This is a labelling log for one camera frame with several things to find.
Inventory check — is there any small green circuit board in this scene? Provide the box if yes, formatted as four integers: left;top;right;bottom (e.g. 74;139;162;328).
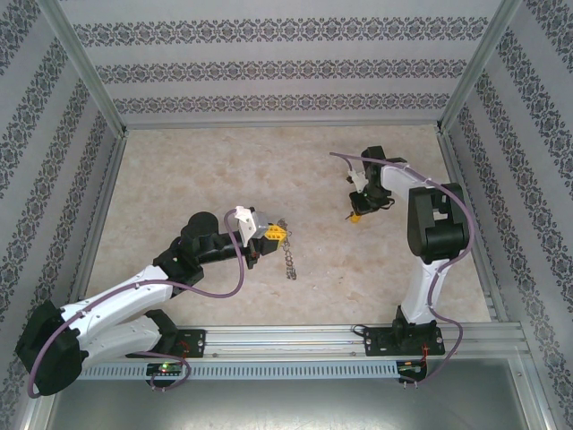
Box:
397;359;427;376
146;361;185;377

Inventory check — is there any grey metal panel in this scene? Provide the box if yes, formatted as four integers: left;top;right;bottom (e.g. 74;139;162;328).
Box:
26;356;552;430

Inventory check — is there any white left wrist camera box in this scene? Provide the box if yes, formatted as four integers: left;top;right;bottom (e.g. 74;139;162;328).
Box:
233;204;259;245

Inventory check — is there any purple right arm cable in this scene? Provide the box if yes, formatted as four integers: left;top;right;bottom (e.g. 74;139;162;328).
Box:
329;150;476;391

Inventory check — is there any aluminium side rail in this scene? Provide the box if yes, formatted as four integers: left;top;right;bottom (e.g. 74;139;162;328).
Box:
66;132;129;317
436;129;511;324

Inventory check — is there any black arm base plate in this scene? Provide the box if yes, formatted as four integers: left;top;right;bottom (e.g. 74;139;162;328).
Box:
127;329;208;359
363;324;447;358

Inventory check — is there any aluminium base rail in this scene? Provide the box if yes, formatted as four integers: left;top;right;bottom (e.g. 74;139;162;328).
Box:
44;325;526;359

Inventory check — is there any slotted grey cable duct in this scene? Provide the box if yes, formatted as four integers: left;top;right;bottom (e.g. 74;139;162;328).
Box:
78;360;403;381

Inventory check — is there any aluminium frame post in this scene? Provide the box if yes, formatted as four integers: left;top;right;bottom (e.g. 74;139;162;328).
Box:
434;0;525;134
38;0;130;137

